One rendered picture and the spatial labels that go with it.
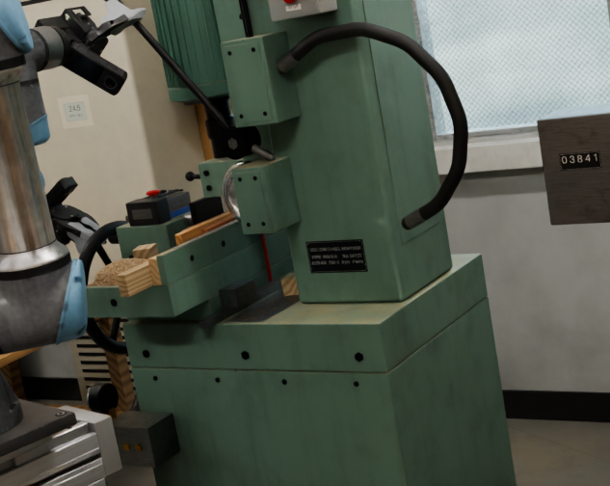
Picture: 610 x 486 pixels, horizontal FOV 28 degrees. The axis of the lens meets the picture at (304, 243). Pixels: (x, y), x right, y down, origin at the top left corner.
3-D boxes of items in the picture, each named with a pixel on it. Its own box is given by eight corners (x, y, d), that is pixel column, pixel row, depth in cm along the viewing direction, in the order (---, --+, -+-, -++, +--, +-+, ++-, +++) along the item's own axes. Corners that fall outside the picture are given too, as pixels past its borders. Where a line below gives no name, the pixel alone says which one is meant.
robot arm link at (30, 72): (-25, 90, 202) (-37, 39, 200) (21, 79, 211) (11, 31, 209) (9, 84, 198) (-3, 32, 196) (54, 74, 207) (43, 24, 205)
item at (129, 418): (132, 447, 242) (124, 410, 240) (180, 450, 235) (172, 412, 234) (105, 465, 235) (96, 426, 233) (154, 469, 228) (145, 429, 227)
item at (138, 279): (283, 220, 256) (279, 202, 255) (291, 220, 255) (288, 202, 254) (120, 297, 212) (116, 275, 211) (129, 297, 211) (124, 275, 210)
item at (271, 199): (270, 222, 223) (257, 158, 221) (302, 220, 220) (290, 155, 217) (241, 235, 216) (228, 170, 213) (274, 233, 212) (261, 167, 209)
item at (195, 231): (250, 230, 251) (244, 204, 250) (255, 229, 251) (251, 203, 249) (179, 262, 232) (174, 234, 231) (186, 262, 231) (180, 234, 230)
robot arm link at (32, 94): (-10, 150, 210) (-24, 88, 208) (55, 139, 211) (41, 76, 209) (-16, 156, 202) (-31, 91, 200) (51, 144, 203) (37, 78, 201)
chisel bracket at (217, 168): (225, 197, 246) (217, 156, 244) (281, 193, 238) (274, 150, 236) (203, 205, 239) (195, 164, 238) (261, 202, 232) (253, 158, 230)
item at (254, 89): (259, 120, 218) (245, 37, 215) (302, 115, 214) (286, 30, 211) (233, 128, 212) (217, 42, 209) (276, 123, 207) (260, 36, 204)
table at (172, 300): (227, 236, 281) (223, 211, 280) (340, 230, 265) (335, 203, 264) (49, 318, 232) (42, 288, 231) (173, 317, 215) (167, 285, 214)
